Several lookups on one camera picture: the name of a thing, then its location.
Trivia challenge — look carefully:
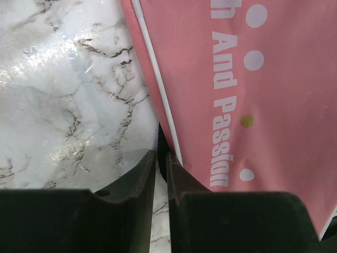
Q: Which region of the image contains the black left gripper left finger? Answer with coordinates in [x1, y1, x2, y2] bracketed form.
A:
[1, 150, 156, 252]

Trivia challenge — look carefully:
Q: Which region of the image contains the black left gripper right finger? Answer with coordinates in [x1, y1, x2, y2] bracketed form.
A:
[166, 153, 323, 252]

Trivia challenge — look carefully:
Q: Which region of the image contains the pink racket bag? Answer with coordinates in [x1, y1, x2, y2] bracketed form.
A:
[121, 1, 336, 237]

